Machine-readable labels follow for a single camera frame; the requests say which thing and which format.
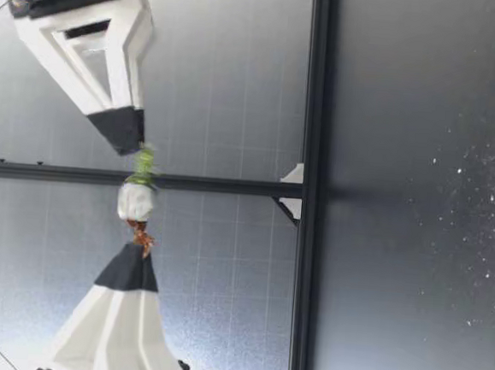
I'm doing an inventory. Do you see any white candy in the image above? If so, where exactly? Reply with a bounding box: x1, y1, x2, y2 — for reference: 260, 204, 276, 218
111, 138, 165, 261

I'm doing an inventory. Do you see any white frame corner bracket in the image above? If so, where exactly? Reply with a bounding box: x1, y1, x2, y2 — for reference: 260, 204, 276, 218
279, 160, 306, 186
275, 195, 303, 223

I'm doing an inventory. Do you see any black frame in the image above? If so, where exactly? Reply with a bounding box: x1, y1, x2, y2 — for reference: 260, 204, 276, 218
0, 0, 345, 370

